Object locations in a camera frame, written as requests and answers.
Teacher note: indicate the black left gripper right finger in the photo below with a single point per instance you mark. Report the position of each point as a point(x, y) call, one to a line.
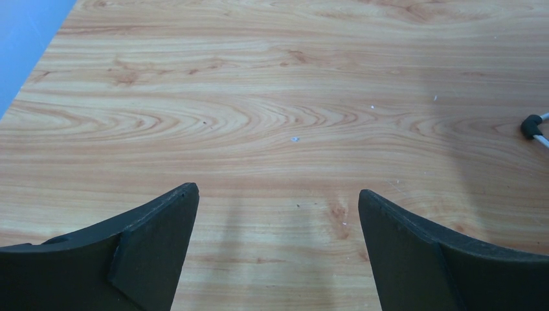
point(421, 265)

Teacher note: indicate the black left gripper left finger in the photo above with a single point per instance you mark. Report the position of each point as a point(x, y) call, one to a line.
point(132, 261)

